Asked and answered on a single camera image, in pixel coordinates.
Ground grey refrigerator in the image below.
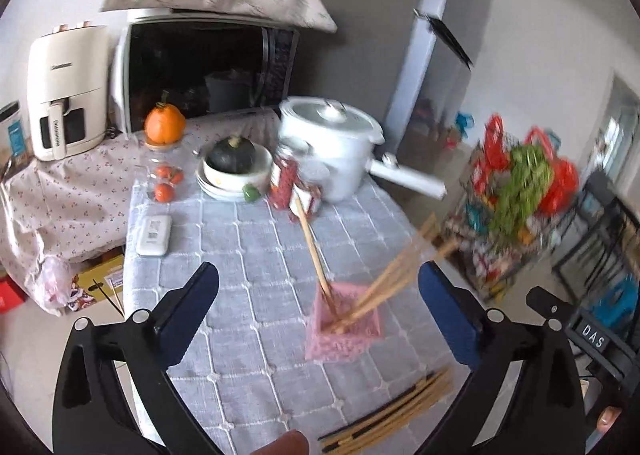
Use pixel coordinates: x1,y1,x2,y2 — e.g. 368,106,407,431
295,0,497,171

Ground green leafy vegetables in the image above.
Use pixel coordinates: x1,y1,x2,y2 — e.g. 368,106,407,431
487,142,558,241

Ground wooden chopstick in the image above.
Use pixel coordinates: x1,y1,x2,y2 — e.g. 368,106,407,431
330,381,453,451
322,372,448,446
296,200,335,306
325,377,451,448
345,385,455,453
292,199,331,303

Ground clear jar of red berries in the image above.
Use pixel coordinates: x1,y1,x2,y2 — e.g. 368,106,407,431
292,158,331,216
268,142,306,210

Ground person's right hand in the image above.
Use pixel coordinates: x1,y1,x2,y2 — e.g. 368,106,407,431
582,377,626,443

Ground glass jar with wooden lid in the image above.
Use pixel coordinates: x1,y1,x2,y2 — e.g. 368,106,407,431
135,138,193,206

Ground pink plastic bag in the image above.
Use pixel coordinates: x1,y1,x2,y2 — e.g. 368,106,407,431
35,255,76,316

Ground clear jar with blue label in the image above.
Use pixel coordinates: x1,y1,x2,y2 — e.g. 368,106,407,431
0,102,26,168

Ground red plastic bag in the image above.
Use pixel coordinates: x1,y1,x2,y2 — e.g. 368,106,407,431
522,126,556,156
472,114,506,176
537,155,581,216

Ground yellow cardboard box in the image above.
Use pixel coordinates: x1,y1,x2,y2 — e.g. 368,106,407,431
67,255,126,311

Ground white electric pot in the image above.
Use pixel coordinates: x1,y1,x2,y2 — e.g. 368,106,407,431
277,96,448,203

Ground black chopstick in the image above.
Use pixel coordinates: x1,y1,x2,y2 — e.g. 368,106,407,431
318,374,438,442
322,405,426,452

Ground pink floral tablecloth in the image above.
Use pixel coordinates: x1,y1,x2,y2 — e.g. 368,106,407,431
0,108,281,303

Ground large orange fruit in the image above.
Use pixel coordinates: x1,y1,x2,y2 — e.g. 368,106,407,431
144,91,187,145

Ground black wire rack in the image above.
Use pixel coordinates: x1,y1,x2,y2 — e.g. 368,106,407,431
445,130,583,306

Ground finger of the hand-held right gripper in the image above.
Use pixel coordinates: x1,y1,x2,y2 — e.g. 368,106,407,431
526,286,577,332

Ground blue plastic stool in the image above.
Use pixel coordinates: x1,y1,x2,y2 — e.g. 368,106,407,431
587,275,640,328

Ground red box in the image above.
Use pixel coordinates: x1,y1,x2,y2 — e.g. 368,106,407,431
0,277,26,313

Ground pink perforated utensil basket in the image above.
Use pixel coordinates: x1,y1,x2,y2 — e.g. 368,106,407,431
305,283,386,361

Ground cream air fryer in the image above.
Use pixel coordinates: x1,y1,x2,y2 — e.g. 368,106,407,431
27,24,110,162

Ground dark green squash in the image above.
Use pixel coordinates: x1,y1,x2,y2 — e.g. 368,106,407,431
206,135,259,173

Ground white microwave oven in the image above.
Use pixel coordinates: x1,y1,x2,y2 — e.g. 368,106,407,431
111,9,301,136

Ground black chair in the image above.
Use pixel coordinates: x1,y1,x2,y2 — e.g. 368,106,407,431
550,170,640,286

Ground person's left hand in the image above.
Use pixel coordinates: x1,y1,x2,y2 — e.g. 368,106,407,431
245,430,310,455

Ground white remote control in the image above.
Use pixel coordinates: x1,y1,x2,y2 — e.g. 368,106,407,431
136,215,173,256

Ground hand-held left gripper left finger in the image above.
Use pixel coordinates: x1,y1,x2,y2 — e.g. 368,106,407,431
51,261,222,455

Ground white bowl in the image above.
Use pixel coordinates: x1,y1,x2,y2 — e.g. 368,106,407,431
201,145,274,191

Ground bunch of wooden chopsticks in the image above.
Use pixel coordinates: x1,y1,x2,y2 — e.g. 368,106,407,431
331,214,460,333

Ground glass door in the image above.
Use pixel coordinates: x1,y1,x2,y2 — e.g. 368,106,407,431
590,70,640,186

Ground grey checked tablecloth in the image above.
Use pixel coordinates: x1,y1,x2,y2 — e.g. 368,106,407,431
121,108,501,455

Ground white plate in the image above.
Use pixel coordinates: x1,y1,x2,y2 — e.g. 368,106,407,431
196,168,273,202

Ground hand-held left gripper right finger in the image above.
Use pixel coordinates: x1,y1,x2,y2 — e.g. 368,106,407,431
418,260,588,455

